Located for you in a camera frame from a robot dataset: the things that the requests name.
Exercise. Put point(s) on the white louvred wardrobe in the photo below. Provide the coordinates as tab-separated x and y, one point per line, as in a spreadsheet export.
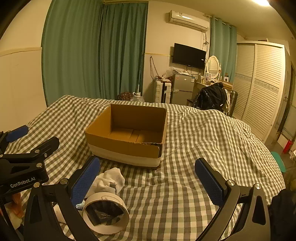
261	88

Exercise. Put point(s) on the white sock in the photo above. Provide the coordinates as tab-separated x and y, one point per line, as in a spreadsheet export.
111	177

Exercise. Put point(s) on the white pole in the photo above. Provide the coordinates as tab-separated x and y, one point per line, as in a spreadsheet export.
139	81

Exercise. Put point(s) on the small black packet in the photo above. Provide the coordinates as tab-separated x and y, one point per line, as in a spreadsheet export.
101	214

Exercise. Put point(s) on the clear plastic bag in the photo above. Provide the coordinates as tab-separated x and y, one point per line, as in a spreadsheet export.
170	72

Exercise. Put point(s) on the white drawer unit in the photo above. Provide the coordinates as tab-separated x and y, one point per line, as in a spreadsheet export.
159	91

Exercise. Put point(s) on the ceiling light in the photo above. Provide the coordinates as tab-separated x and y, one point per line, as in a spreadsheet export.
261	2

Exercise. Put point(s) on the dark cloth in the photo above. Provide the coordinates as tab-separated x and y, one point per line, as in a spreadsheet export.
283	213

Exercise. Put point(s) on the grey checked blanket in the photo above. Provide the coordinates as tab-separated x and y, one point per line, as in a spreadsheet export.
185	139

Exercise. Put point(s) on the black wall television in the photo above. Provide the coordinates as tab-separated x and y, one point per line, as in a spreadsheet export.
189	55

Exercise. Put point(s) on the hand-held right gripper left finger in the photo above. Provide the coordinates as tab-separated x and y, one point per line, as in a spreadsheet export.
85	183

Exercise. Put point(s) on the teal stool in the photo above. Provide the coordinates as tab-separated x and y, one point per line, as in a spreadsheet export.
278	161

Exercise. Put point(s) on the green curtain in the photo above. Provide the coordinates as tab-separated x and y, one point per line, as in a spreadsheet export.
124	51
223	51
71	51

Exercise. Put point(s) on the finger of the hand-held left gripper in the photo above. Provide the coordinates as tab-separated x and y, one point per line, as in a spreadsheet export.
17	134
45	144

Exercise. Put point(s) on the dark chair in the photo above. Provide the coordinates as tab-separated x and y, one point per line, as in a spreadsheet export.
232	102

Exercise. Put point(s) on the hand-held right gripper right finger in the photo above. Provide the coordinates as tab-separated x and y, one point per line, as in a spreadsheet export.
211	183

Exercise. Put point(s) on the white dressing table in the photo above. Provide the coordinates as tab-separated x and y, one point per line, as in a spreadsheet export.
200	84

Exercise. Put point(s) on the brown cardboard box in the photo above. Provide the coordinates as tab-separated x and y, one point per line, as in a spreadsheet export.
120	143

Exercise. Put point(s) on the red fire extinguisher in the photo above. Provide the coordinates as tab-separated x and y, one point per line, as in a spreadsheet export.
288	146

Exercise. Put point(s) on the white tape roll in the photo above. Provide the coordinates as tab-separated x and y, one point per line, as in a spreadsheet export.
104	197

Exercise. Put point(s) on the small silver fridge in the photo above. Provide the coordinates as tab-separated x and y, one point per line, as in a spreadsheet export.
182	88

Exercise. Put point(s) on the brown patterned bag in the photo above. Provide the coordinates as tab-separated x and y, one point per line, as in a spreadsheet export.
125	96

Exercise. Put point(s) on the white oval mirror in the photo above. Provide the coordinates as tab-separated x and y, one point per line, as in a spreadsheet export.
213	67

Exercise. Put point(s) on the white air conditioner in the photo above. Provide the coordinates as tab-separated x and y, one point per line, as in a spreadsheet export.
187	20

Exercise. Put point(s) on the person's left hand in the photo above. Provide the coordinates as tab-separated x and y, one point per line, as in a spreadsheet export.
16	204

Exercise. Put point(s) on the black bag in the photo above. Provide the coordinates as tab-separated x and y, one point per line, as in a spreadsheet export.
209	96

